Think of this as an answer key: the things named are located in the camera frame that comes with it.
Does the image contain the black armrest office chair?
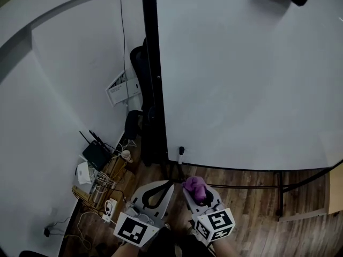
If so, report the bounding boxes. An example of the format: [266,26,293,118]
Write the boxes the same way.
[124,44,161,168]

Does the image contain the large whiteboard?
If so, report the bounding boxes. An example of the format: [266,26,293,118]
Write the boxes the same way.
[140,0,343,172]

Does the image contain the white wall box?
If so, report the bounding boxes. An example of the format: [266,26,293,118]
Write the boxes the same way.
[105,70,142,107]

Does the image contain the white power strip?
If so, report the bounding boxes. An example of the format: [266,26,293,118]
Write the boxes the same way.
[102,198,118,224]

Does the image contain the person's black trousers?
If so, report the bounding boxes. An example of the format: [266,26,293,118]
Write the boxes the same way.
[156,225,215,257]

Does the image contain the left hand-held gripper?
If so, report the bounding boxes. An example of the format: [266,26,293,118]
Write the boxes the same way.
[114,180,175,248]

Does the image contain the black router with antennas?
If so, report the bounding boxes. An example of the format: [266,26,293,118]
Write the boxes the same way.
[79,129,113,172]

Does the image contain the white network device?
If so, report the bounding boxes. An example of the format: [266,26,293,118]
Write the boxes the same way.
[76,161,95,186]

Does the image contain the purple microfibre cloth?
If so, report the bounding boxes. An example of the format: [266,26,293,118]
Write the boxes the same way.
[182,176,208,202]

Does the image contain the paper cup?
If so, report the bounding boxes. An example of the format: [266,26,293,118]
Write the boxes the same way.
[121,150,134,164]

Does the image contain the stack of cardboard boxes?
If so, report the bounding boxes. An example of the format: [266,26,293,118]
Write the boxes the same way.
[71,158,136,216]

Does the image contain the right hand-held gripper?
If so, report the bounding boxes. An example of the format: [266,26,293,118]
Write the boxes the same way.
[182,186,236,248]

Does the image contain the light wooden table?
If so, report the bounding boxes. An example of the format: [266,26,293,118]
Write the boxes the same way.
[278,166,343,222]

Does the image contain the person's right forearm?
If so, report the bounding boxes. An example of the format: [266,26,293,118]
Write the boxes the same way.
[211,237,243,257]

